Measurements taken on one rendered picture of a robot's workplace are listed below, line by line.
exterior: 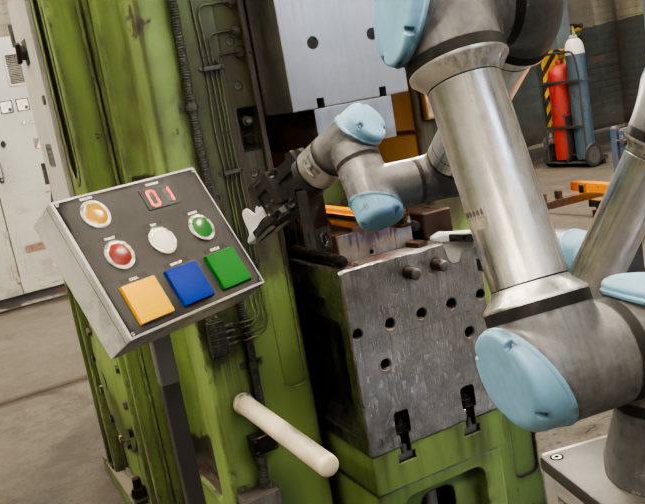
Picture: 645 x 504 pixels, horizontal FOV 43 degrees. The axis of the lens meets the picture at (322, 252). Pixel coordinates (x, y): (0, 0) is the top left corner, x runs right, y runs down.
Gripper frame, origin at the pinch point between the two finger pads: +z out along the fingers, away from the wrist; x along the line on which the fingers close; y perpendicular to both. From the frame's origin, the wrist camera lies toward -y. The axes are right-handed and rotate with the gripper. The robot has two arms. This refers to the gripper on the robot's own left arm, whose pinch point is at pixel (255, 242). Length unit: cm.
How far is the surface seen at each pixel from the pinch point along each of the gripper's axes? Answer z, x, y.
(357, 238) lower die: 11.2, -40.3, -4.3
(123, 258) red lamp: 9.9, 19.9, 8.6
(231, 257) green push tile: 9.6, -1.9, 1.6
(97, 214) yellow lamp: 9.9, 19.9, 17.8
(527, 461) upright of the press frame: 44, -92, -77
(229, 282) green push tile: 9.6, 2.0, -2.8
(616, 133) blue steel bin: 93, -442, 11
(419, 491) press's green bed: 38, -41, -61
